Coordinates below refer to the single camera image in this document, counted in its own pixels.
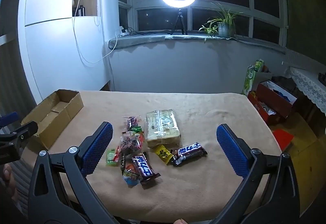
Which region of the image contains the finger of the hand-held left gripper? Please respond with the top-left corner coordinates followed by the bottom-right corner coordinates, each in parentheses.
top-left (0, 121), bottom-right (39, 148)
top-left (0, 111), bottom-right (19, 128)

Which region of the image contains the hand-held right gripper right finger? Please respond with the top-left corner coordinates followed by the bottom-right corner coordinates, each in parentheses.
top-left (214, 123), bottom-right (301, 224)

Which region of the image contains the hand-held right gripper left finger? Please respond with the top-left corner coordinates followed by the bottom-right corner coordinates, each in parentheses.
top-left (28, 121), bottom-right (120, 224)

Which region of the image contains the brown cardboard box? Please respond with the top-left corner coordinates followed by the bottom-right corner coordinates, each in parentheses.
top-left (20, 89), bottom-right (84, 151)

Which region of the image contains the dark chocolate bar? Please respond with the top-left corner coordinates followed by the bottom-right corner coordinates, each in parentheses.
top-left (171, 142), bottom-right (208, 166)
top-left (131, 152), bottom-right (161, 185)

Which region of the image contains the colourful snack packet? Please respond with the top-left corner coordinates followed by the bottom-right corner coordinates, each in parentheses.
top-left (122, 163), bottom-right (141, 187)

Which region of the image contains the yellow candy packet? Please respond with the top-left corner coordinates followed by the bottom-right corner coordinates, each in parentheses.
top-left (155, 144), bottom-right (172, 165)

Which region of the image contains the person's left hand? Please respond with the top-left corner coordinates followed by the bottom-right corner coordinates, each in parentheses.
top-left (1, 163), bottom-right (16, 204)

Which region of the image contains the green gum packet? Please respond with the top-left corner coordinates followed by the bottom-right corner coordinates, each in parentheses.
top-left (106, 149), bottom-right (120, 165)

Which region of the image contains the red snack stick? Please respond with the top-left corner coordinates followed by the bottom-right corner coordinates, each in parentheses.
top-left (113, 145), bottom-right (123, 163)

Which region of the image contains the red folder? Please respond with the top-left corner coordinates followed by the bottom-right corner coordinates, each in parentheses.
top-left (272, 129), bottom-right (294, 151)

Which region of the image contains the red box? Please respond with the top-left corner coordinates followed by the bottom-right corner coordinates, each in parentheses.
top-left (248, 81), bottom-right (297, 125)

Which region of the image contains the beige cracker pack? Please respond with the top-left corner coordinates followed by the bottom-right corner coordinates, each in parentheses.
top-left (145, 109), bottom-right (182, 149)

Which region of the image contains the green bottle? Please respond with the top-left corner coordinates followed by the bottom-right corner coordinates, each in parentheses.
top-left (243, 59), bottom-right (265, 96)

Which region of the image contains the white cabinet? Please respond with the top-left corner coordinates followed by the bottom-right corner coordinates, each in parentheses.
top-left (18, 0), bottom-right (120, 105)

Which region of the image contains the white lace cloth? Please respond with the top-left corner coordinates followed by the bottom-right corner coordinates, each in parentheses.
top-left (288, 66), bottom-right (326, 113)

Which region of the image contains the potted green plant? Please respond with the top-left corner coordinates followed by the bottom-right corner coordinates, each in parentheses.
top-left (199, 3), bottom-right (243, 43)

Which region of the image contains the black tripod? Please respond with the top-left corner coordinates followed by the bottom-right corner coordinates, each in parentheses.
top-left (170, 8), bottom-right (188, 36)

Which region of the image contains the green curtain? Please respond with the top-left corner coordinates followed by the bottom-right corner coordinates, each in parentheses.
top-left (280, 0), bottom-right (326, 62)

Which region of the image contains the white cable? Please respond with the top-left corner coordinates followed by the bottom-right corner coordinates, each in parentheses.
top-left (72, 0), bottom-right (119, 64)

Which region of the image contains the white window frame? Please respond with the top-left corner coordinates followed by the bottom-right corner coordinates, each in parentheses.
top-left (118, 0), bottom-right (288, 46)

